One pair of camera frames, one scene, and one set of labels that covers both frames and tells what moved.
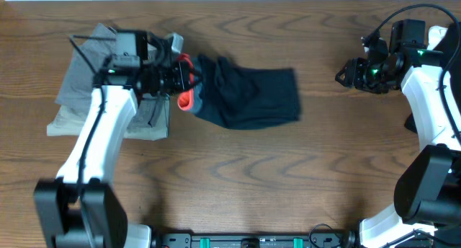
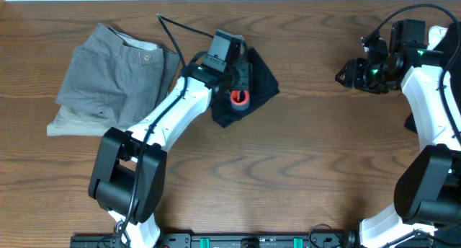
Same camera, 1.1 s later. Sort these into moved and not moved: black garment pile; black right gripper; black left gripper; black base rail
Moved: black left gripper
Not moved: black base rail; black right gripper; black garment pile
